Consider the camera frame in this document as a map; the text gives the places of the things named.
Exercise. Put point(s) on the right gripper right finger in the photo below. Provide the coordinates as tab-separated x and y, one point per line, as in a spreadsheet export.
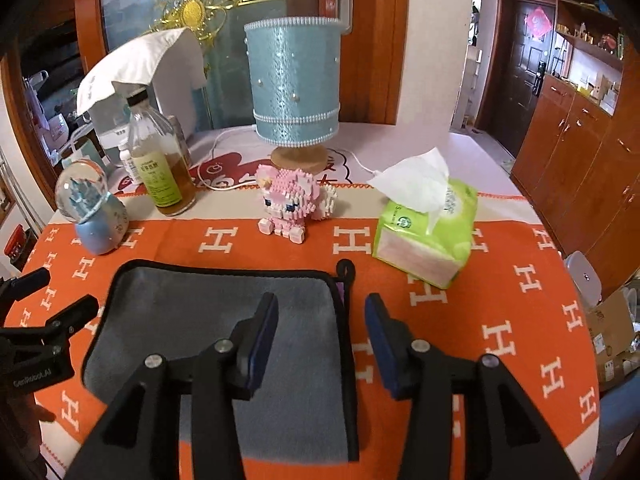
505	435

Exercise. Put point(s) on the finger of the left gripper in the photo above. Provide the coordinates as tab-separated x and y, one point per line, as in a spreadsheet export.
70	320
17	289

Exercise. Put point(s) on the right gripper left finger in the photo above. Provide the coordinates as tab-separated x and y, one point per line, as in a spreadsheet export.
137	437

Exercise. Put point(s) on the purple and grey towel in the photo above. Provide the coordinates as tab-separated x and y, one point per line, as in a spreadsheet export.
286	333

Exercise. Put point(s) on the blue snow globe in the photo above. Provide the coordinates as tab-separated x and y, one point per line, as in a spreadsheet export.
83	198

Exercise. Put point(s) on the orange H-pattern tablecloth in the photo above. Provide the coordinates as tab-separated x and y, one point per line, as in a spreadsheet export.
514	298

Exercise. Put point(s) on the cardboard box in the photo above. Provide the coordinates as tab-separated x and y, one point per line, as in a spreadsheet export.
612	334

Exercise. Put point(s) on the small white pill bottle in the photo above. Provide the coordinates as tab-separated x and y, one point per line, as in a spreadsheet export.
128	163

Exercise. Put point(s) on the white chair back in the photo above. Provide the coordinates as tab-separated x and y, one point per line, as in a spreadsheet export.
585	279

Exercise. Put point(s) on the glass bottle green label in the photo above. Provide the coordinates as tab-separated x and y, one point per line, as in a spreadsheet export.
158	157

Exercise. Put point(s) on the green tissue pack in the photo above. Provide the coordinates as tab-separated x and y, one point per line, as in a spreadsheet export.
426	226

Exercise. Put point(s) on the pink block pig toy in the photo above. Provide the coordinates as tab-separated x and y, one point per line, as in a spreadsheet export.
291	198

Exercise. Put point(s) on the wooden cabinet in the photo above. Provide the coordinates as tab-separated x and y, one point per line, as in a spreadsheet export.
579	162

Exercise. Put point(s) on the light blue table lamp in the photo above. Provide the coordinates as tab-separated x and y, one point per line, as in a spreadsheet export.
295	67

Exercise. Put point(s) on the dark entrance door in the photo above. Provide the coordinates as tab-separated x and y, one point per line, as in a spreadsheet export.
521	64

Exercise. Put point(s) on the silver door handle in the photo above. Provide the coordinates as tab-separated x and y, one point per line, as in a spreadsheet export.
343	14

